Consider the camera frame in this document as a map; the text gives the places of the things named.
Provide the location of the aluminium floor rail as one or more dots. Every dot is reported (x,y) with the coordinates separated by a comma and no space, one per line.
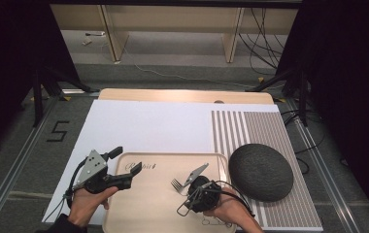
(12,170)
(329,181)

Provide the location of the black metal stand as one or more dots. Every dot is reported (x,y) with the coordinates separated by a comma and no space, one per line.
(303,97)
(38,97)

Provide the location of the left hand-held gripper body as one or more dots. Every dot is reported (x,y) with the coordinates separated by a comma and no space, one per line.
(92,168)

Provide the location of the black marker pen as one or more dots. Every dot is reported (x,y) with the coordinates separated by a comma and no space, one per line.
(94,33)

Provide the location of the dark grey round plate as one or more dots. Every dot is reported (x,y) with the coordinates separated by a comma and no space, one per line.
(260,171)

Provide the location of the small beige scrap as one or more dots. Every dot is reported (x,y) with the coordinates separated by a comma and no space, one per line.
(87,42)

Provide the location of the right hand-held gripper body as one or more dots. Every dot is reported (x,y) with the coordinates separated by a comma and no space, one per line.
(205,195)

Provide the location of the dark curtain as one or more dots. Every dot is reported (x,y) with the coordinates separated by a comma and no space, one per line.
(351,64)
(4,48)

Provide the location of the person's right hand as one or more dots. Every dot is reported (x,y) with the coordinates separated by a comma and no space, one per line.
(232,207)

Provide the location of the striped placemat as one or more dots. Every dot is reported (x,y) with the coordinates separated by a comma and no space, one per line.
(270,126)

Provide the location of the person's left hand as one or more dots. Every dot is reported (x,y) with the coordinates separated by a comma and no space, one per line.
(83,207)

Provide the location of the white board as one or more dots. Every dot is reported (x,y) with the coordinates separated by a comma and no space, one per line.
(147,129)

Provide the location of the beige tray with rabbit print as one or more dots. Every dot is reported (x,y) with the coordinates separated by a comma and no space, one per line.
(153,200)

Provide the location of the light wooden bench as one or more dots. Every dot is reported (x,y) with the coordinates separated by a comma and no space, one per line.
(173,17)

